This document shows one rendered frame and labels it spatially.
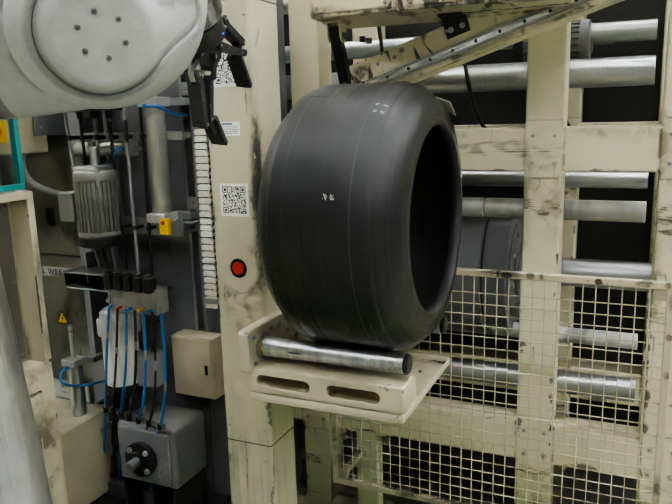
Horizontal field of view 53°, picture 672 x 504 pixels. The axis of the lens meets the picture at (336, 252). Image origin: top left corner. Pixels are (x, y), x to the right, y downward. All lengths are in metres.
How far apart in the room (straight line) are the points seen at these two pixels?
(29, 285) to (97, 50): 1.20
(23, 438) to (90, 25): 0.32
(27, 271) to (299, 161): 0.64
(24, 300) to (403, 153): 0.86
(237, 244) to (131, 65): 1.20
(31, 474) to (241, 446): 1.19
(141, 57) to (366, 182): 0.86
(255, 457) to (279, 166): 0.77
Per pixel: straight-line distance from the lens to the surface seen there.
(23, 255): 1.57
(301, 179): 1.27
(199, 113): 1.13
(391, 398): 1.40
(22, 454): 0.59
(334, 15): 1.74
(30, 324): 1.60
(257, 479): 1.78
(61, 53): 0.40
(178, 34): 0.43
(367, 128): 1.27
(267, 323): 1.56
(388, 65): 1.82
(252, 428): 1.72
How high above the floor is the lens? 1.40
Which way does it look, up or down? 11 degrees down
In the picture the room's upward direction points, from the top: 2 degrees counter-clockwise
